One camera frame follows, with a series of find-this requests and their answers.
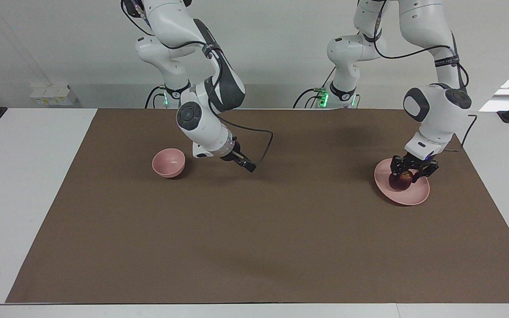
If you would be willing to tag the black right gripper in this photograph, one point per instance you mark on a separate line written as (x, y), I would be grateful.
(231, 150)

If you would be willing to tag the white wall socket box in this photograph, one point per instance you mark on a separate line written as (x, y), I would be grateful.
(53, 95)

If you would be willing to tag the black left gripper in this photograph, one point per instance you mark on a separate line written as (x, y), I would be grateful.
(417, 161)

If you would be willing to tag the pink plate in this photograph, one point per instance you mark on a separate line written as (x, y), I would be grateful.
(415, 192)

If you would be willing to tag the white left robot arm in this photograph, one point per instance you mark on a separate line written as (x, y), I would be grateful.
(431, 106)

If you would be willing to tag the brown table mat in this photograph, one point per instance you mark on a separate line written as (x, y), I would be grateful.
(254, 238)

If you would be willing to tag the dark red apple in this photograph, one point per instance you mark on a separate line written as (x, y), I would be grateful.
(400, 182)

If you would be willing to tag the pink bowl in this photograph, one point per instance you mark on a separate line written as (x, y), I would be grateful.
(168, 162)

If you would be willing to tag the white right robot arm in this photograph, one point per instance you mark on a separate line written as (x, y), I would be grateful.
(210, 128)

